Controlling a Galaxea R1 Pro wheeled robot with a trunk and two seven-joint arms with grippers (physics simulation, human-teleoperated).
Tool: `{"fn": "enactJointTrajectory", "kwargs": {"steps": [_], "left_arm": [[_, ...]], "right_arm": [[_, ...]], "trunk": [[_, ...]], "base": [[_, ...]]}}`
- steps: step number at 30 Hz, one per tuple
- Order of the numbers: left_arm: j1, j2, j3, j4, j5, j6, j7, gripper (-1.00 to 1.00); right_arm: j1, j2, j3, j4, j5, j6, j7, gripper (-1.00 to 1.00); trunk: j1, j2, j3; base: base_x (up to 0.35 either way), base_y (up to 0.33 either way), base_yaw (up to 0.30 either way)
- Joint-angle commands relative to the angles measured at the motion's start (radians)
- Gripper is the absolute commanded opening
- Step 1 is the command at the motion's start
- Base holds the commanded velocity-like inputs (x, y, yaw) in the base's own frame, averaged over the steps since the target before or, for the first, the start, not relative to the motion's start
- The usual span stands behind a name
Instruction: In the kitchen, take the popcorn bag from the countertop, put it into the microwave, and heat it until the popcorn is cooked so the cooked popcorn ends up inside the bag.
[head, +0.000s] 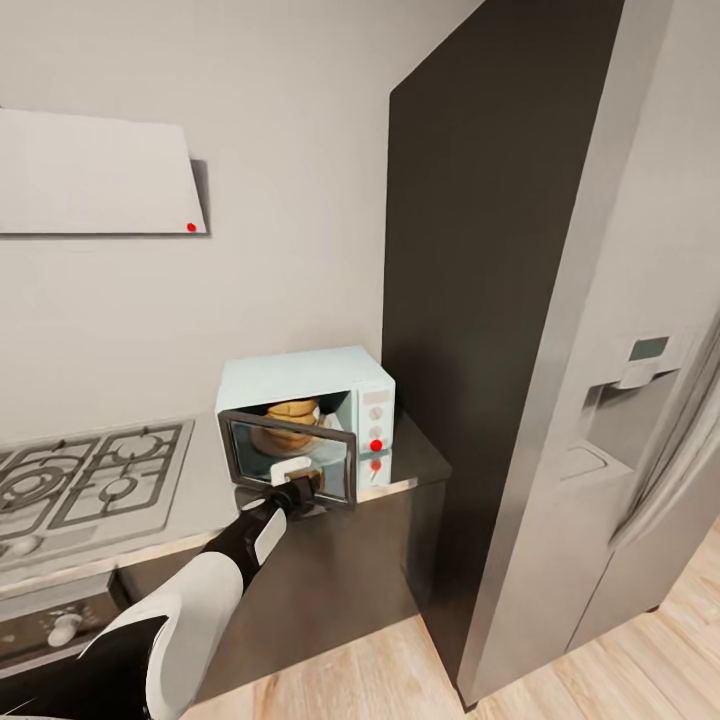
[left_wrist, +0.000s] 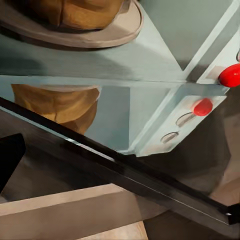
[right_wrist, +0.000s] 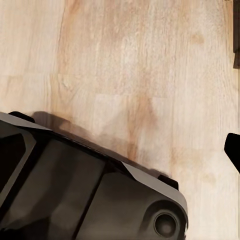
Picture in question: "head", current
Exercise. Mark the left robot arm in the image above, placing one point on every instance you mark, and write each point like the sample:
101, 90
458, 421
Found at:
150, 662

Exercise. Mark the range hood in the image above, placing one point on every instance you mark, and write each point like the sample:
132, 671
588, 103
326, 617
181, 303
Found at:
65, 173

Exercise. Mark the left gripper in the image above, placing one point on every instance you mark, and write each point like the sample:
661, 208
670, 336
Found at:
299, 490

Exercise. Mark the microwave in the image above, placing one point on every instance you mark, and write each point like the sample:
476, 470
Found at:
355, 417

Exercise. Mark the popcorn bag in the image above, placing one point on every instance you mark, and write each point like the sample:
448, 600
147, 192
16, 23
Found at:
302, 410

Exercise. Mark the oven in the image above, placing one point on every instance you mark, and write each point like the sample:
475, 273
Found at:
47, 628

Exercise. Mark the burner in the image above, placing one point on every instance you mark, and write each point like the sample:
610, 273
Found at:
61, 496

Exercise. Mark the fridge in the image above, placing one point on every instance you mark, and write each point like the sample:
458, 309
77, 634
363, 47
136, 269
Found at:
551, 316

